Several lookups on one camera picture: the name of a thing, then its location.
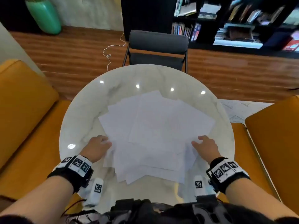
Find person's left forearm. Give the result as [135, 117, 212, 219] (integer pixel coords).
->
[0, 176, 75, 222]

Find person's black clothing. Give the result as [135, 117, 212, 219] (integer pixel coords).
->
[0, 194, 299, 224]

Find flat stack of magazines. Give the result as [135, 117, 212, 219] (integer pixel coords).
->
[213, 23, 264, 49]

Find green plant pot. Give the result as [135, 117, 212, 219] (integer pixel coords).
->
[25, 0, 62, 35]

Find black bookshelf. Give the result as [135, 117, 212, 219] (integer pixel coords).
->
[120, 0, 299, 59]

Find dark grey chair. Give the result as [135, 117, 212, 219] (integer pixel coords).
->
[122, 30, 190, 74]

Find person's right forearm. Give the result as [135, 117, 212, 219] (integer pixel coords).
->
[225, 177, 299, 221]

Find small pile of white booklets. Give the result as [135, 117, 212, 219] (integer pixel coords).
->
[198, 3, 222, 19]

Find white patterned rug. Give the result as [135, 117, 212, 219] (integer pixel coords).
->
[218, 99, 274, 125]

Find leaning books with white booklet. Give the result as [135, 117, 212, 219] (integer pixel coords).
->
[174, 0, 197, 17]

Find thin black camera cable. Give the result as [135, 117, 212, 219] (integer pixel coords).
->
[62, 199, 96, 217]

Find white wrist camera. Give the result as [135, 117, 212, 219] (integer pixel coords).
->
[78, 177, 104, 207]
[194, 175, 211, 196]

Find red and white box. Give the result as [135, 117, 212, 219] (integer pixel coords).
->
[281, 30, 299, 52]

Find stack of white papers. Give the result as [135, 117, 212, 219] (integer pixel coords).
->
[98, 90, 216, 185]

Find person's left hand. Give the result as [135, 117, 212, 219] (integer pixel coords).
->
[80, 135, 112, 163]

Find row of leaning books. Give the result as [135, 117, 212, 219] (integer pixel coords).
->
[228, 0, 285, 24]

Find row of upright books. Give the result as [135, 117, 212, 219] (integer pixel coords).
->
[172, 22, 202, 42]

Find white floor cable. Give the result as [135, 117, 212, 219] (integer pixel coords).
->
[102, 32, 126, 72]

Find person's right hand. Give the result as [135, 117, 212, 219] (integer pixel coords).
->
[191, 135, 222, 165]

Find black wristband with marker tags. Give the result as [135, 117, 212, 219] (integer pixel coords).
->
[205, 157, 251, 194]
[47, 154, 94, 194]

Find orange upholstered seat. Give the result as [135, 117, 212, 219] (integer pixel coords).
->
[217, 95, 299, 216]
[0, 59, 72, 208]

